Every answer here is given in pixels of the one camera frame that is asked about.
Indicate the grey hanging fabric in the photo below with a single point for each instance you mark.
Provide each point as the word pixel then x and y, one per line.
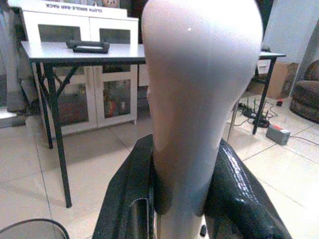
pixel 10 62

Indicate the white cabinet with glass doors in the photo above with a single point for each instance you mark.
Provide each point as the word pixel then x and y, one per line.
pixel 84 25

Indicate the brown cardboard box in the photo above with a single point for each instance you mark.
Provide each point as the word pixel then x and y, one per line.
pixel 281 79

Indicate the grey power box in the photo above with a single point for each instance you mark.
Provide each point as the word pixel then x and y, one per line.
pixel 277 134

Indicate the white printed carton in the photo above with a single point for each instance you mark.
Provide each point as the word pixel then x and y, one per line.
pixel 74 7

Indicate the black flat device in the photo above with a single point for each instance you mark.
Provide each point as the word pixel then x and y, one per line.
pixel 87 46

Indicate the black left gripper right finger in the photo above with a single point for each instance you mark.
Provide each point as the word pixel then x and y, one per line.
pixel 239 199

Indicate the white folding table black legs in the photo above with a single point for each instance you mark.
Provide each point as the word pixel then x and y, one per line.
pixel 99 55

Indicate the small red object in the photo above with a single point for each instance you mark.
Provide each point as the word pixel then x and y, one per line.
pixel 279 102

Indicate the small white box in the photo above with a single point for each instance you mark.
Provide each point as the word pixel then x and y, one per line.
pixel 263 66

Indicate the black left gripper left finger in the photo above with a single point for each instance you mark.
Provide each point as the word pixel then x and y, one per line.
pixel 129 189

